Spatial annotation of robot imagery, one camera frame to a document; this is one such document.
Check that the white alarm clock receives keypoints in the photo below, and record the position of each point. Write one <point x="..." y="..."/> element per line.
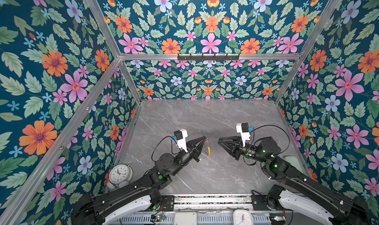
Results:
<point x="120" y="176"/>

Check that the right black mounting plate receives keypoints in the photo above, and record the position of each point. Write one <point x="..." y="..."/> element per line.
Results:
<point x="259" y="202"/>

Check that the small circuit board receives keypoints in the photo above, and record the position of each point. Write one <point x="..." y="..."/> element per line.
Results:
<point x="277" y="219"/>
<point x="157" y="218"/>

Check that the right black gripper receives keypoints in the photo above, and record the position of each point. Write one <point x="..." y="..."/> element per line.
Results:
<point x="237" y="151"/>

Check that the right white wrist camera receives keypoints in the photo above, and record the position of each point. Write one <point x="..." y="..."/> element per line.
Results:
<point x="243" y="130"/>

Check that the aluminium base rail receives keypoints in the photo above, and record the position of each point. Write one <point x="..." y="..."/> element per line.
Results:
<point x="213" y="202"/>

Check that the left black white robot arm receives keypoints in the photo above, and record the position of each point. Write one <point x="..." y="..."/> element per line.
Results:
<point x="141" y="195"/>

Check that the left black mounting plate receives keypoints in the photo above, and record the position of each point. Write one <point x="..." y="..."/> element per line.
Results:
<point x="167" y="204"/>

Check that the black hook rail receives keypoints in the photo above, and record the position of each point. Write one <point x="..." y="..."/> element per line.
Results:
<point x="208" y="57"/>

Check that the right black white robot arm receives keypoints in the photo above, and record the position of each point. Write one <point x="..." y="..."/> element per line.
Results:
<point x="299" y="192"/>

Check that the left small circuit board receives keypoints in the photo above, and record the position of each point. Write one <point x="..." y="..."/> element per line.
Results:
<point x="157" y="218"/>

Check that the black mounting plate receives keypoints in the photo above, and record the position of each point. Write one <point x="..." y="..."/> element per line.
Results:
<point x="259" y="202"/>
<point x="167" y="204"/>

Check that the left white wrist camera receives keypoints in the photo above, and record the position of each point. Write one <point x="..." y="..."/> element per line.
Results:
<point x="180" y="137"/>

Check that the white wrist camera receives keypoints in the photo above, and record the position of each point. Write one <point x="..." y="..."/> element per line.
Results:
<point x="243" y="130"/>
<point x="180" y="137"/>

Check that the pale green sponge block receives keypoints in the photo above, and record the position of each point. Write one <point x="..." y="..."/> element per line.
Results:
<point x="293" y="160"/>

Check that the right small circuit board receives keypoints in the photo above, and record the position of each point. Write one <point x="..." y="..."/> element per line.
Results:
<point x="277" y="219"/>

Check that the white square device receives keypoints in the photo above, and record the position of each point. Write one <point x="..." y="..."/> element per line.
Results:
<point x="185" y="218"/>

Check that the grey yellow keyring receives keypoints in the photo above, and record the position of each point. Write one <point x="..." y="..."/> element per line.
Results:
<point x="207" y="147"/>

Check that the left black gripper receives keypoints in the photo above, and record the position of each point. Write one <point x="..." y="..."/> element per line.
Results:
<point x="195" y="151"/>

